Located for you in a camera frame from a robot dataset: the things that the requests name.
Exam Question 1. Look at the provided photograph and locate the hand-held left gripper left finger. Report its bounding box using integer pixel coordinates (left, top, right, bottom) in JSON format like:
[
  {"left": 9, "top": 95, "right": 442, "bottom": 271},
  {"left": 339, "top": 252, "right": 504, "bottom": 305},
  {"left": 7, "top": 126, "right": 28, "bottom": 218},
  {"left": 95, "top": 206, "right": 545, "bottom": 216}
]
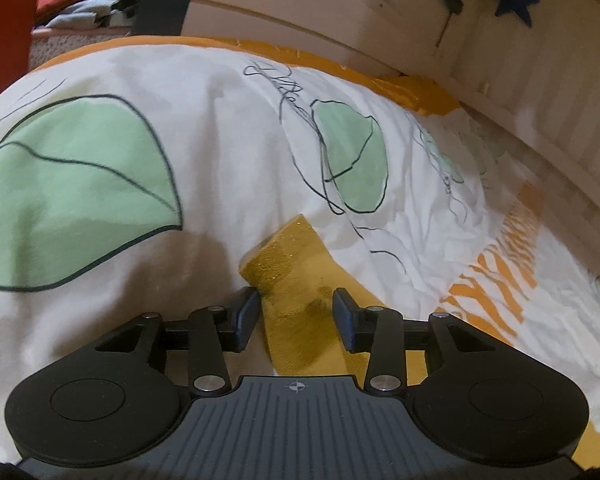
[{"left": 94, "top": 287, "right": 261, "bottom": 397}]

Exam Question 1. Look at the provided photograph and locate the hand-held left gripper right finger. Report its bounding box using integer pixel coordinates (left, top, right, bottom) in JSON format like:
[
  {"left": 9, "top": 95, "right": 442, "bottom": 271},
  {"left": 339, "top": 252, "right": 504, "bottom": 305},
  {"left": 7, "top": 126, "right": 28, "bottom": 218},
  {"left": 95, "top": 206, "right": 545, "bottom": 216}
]
[{"left": 332, "top": 287, "right": 507, "bottom": 396}]

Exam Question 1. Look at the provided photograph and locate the mustard yellow knit garment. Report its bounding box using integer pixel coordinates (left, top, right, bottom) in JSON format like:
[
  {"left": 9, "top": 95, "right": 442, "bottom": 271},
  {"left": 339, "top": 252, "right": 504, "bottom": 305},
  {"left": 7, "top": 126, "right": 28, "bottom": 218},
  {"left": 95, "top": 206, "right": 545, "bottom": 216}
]
[{"left": 238, "top": 214, "right": 428, "bottom": 378}]

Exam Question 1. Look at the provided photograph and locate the pile of clothes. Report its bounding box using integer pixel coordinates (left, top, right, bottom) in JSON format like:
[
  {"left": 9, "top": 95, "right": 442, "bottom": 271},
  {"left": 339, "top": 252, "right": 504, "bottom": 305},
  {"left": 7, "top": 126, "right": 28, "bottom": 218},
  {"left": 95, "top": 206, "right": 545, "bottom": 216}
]
[{"left": 34, "top": 0, "right": 142, "bottom": 32}]

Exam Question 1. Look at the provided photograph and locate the white leaf-print blanket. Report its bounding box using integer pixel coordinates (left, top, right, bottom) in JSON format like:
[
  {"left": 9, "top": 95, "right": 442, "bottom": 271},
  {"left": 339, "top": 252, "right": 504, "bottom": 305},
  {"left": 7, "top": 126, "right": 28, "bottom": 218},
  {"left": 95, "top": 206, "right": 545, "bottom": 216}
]
[{"left": 0, "top": 41, "right": 600, "bottom": 471}]

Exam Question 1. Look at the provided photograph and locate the blue star decoration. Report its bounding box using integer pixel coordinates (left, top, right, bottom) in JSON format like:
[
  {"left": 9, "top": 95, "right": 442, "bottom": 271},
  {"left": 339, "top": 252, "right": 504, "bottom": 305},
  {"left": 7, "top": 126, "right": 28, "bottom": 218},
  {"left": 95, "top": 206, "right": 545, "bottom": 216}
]
[{"left": 484, "top": 0, "right": 540, "bottom": 28}]

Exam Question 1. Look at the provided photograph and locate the red fabric panel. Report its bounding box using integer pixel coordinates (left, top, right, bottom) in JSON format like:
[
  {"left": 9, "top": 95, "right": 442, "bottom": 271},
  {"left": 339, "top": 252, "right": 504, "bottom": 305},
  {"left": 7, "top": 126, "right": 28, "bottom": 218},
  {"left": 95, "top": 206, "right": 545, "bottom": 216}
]
[{"left": 0, "top": 0, "right": 47, "bottom": 111}]

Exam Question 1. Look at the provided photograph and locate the cream wooden bed frame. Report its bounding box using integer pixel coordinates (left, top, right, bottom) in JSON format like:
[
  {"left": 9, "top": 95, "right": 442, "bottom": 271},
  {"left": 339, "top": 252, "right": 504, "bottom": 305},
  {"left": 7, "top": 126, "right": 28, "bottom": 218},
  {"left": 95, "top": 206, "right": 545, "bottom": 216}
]
[{"left": 30, "top": 0, "right": 600, "bottom": 241}]

